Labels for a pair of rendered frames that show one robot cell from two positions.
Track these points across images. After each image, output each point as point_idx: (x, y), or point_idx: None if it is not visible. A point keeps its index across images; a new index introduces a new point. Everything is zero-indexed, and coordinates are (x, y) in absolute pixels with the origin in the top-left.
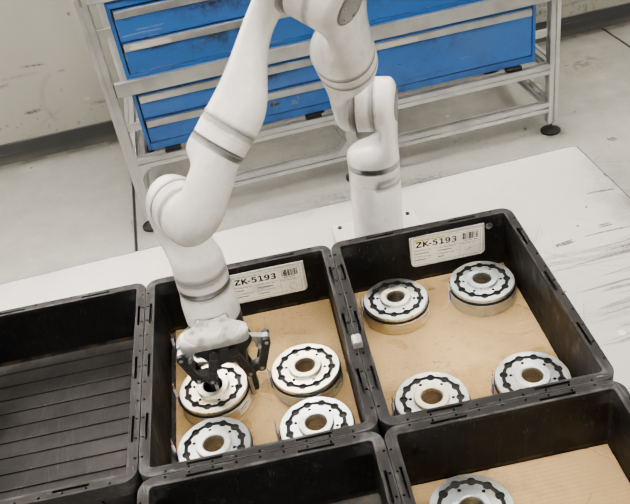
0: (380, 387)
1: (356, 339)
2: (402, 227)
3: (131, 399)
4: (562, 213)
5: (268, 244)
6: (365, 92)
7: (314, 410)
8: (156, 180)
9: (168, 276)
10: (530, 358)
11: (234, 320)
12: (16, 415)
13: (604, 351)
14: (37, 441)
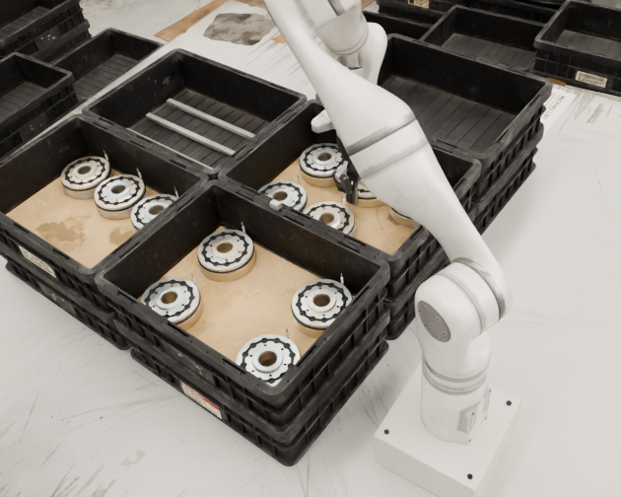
0: (234, 193)
1: (274, 201)
2: (426, 416)
3: None
4: None
5: (612, 406)
6: (446, 269)
7: (287, 199)
8: (376, 24)
9: (475, 173)
10: (180, 314)
11: (323, 120)
12: (473, 119)
13: (181, 481)
14: (438, 120)
